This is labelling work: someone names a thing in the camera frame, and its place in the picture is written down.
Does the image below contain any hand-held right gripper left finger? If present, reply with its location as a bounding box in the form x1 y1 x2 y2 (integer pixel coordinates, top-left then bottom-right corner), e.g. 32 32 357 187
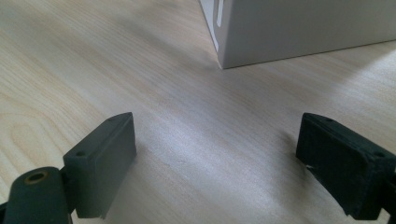
63 112 137 219

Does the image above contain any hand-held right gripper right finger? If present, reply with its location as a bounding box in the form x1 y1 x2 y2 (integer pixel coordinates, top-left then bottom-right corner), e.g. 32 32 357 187
295 112 396 221

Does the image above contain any grey metal expandable book rack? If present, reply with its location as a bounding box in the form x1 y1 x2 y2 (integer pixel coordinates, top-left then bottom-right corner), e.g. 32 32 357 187
199 0 396 70

